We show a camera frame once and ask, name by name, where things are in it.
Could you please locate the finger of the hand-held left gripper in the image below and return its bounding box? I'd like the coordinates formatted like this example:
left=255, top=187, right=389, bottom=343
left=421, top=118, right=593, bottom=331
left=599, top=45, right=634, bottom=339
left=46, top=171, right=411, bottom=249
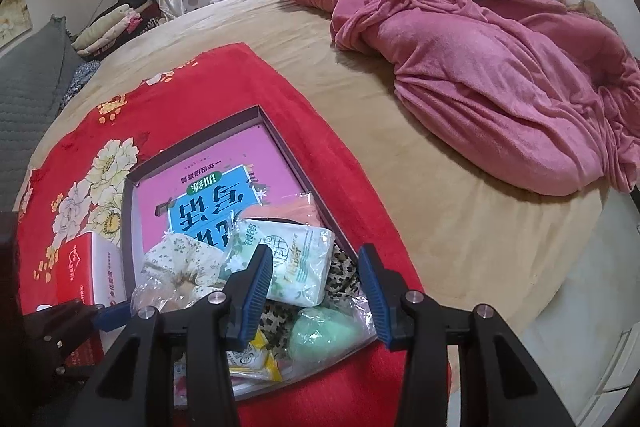
left=92, top=302, right=133, bottom=334

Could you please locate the white tissue pack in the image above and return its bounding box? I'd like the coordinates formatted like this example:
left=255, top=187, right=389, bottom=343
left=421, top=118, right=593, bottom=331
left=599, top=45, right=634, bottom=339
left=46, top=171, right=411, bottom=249
left=220, top=218, right=336, bottom=308

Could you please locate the bag of cotton balls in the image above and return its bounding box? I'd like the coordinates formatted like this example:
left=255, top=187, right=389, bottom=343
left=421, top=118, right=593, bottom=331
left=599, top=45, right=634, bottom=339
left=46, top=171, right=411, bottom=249
left=131, top=274, right=203, bottom=314

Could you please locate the red carton box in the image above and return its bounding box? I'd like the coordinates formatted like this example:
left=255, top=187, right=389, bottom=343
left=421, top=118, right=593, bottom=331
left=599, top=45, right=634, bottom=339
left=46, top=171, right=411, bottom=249
left=52, top=231, right=126, bottom=368

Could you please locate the white floral scrunchie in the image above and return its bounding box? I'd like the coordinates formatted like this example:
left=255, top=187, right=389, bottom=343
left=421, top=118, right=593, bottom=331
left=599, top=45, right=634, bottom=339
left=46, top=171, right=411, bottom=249
left=141, top=234, right=236, bottom=288

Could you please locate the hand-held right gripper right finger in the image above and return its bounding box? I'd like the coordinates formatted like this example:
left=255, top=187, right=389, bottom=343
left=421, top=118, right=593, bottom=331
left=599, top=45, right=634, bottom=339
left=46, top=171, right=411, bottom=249
left=357, top=243, right=576, bottom=427

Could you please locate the pink quilt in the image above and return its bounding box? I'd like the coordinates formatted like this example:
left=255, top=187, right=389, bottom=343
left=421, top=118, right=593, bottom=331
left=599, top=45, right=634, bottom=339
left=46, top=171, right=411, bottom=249
left=277, top=0, right=640, bottom=196

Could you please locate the wall picture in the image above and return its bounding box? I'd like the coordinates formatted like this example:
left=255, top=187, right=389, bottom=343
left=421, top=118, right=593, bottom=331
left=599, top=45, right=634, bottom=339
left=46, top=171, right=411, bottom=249
left=0, top=0, right=34, bottom=54

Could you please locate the beige bed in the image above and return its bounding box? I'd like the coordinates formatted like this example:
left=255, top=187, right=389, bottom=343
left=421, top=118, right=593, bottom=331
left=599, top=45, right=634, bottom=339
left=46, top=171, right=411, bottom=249
left=27, top=0, right=621, bottom=427

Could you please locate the dark patterned pillow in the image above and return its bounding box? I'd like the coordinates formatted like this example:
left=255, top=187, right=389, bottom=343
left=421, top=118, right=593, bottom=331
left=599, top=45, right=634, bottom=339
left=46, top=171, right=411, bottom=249
left=60, top=61, right=102, bottom=108

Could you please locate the red floral blanket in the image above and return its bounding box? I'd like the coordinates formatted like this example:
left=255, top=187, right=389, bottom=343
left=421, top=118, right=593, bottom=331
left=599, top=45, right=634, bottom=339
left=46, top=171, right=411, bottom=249
left=17, top=43, right=451, bottom=427

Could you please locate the dark shallow box tray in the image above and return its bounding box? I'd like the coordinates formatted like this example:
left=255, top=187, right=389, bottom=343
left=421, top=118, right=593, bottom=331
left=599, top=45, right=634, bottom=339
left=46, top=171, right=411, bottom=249
left=121, top=105, right=382, bottom=408

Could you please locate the green sponge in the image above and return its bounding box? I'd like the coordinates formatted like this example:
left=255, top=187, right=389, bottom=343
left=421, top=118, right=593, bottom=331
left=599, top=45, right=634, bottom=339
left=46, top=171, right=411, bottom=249
left=287, top=307, right=364, bottom=364

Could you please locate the stack of folded clothes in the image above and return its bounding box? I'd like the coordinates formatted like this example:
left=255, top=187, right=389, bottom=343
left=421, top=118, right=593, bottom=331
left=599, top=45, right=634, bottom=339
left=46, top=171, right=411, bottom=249
left=72, top=4, right=137, bottom=54

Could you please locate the pink book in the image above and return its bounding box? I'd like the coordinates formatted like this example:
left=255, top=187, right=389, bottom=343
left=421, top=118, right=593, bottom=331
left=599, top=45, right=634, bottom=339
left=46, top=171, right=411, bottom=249
left=134, top=125, right=321, bottom=260

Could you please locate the grey padded headboard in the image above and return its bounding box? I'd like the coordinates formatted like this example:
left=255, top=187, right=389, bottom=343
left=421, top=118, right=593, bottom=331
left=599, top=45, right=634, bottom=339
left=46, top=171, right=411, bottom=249
left=0, top=16, right=83, bottom=208

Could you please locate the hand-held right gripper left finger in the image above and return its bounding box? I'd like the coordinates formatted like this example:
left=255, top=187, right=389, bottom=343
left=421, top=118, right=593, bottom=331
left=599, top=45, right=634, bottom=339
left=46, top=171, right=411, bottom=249
left=65, top=243, right=275, bottom=427

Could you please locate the yellow snack packet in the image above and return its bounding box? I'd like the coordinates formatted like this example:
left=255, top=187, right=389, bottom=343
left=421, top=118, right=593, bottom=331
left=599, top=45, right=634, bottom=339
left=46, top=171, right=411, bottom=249
left=227, top=329, right=284, bottom=383

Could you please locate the pink face mask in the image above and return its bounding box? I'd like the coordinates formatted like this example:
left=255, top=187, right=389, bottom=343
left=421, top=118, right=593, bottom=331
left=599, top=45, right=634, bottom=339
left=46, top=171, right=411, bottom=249
left=250, top=192, right=322, bottom=229

